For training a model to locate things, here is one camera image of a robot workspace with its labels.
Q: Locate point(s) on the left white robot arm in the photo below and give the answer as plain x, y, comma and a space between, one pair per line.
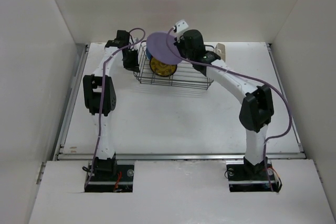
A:
100, 96

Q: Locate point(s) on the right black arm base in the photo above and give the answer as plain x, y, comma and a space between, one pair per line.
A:
245, 178

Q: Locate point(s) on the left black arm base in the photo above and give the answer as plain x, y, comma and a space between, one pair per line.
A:
120, 182

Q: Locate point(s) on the aluminium front rail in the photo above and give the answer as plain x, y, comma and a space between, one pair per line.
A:
179, 157

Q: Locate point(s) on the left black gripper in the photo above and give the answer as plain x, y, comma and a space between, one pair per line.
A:
134, 66

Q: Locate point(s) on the beige plastic cutlery holder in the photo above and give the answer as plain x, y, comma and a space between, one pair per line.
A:
221, 51

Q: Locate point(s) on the metal wire dish rack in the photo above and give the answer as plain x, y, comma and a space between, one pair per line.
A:
185, 76

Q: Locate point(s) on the light blue plastic plate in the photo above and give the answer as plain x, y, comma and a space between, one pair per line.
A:
148, 54

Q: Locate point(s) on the yellow patterned glass plate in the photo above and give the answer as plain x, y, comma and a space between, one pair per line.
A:
162, 69

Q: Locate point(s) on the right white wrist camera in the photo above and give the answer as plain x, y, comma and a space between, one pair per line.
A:
180, 27

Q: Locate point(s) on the lavender plastic plate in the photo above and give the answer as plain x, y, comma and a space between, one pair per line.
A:
161, 46

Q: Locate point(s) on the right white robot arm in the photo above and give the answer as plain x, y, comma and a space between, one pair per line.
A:
256, 101

